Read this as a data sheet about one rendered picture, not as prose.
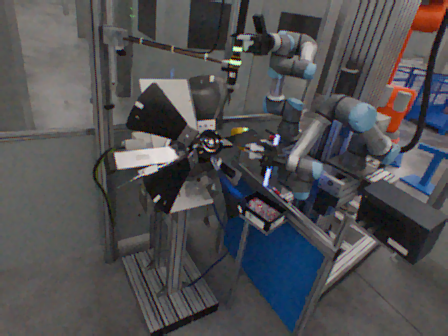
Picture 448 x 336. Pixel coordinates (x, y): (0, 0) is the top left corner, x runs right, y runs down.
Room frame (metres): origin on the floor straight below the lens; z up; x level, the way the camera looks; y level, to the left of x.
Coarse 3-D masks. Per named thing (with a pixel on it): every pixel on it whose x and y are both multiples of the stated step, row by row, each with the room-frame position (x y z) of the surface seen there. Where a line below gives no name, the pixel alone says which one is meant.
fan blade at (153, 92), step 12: (156, 84) 1.23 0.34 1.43; (144, 96) 1.20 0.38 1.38; (156, 96) 1.22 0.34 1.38; (132, 108) 1.18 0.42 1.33; (144, 108) 1.19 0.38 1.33; (156, 108) 1.20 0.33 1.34; (168, 108) 1.22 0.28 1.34; (132, 120) 1.17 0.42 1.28; (144, 120) 1.18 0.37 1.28; (156, 120) 1.20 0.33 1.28; (168, 120) 1.21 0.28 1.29; (180, 120) 1.22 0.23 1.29; (156, 132) 1.20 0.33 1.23; (168, 132) 1.21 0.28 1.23; (180, 132) 1.22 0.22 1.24
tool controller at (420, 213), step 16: (368, 192) 1.00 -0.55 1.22; (384, 192) 0.99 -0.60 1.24; (400, 192) 0.99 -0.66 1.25; (368, 208) 0.99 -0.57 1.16; (384, 208) 0.94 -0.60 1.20; (400, 208) 0.91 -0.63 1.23; (416, 208) 0.91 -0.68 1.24; (432, 208) 0.91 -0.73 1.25; (368, 224) 0.99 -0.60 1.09; (384, 224) 0.93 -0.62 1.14; (400, 224) 0.88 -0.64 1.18; (416, 224) 0.84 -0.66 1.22; (432, 224) 0.83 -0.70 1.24; (384, 240) 0.93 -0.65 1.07; (400, 240) 0.87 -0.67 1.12; (416, 240) 0.83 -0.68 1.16; (432, 240) 0.86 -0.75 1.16; (416, 256) 0.83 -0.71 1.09
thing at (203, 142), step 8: (200, 136) 1.20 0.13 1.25; (208, 136) 1.22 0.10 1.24; (216, 136) 1.25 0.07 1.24; (192, 144) 1.26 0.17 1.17; (200, 144) 1.17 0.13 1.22; (208, 144) 1.20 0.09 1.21; (216, 144) 1.22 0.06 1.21; (208, 152) 1.17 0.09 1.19; (216, 152) 1.19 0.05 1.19; (200, 160) 1.23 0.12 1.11; (208, 160) 1.26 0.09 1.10
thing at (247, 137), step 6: (246, 132) 1.48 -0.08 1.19; (252, 132) 1.49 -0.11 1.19; (228, 138) 1.35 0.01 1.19; (234, 138) 1.37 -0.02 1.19; (240, 138) 1.38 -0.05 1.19; (246, 138) 1.40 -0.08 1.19; (252, 138) 1.42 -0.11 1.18; (258, 138) 1.45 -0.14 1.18; (234, 144) 1.29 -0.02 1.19; (240, 144) 1.31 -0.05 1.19; (246, 144) 1.33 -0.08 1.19; (258, 150) 1.32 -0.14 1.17; (264, 150) 1.35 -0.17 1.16
